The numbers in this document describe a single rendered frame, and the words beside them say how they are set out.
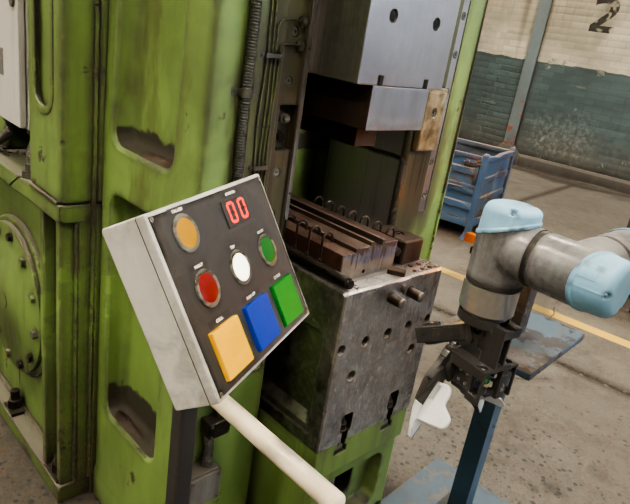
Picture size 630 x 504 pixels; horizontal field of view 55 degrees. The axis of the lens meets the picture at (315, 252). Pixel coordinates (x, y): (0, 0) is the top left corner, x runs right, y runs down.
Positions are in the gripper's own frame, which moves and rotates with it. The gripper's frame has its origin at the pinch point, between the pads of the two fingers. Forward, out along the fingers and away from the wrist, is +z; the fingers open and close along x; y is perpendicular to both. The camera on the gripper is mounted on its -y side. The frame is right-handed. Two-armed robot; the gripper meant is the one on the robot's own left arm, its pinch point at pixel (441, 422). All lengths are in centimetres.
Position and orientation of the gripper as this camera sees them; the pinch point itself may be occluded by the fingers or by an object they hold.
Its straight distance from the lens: 96.5
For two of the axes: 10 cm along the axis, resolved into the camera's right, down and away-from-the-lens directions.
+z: -1.5, 9.2, 3.5
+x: 8.2, -0.9, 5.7
